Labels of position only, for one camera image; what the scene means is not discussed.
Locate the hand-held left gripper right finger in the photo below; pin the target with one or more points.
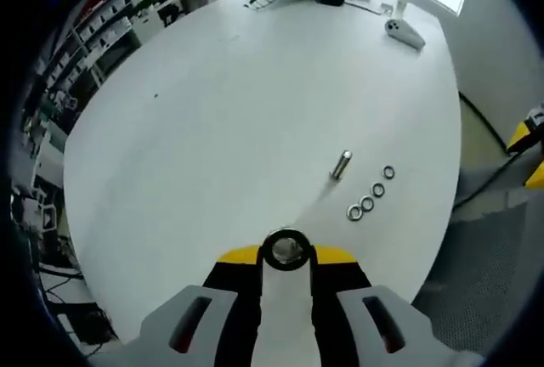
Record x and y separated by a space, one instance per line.
336 299

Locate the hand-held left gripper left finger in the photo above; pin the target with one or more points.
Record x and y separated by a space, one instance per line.
229 299

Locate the large dark washer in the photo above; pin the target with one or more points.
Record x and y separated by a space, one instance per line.
267 253

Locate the small steel washer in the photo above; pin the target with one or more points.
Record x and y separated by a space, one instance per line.
349 212
366 198
389 167
377 185

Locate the small steel threaded stud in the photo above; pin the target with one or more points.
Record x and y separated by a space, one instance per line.
341 164

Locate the grey mesh office chair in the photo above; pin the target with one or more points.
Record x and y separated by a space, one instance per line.
476 282

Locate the white storage shelving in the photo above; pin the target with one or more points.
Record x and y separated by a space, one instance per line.
98 35

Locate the row of white storage bins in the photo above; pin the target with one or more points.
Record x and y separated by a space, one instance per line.
100 23

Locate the small green desk plant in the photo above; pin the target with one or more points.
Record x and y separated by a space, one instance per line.
144 5

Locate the white camera device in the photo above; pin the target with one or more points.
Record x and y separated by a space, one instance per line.
404 35

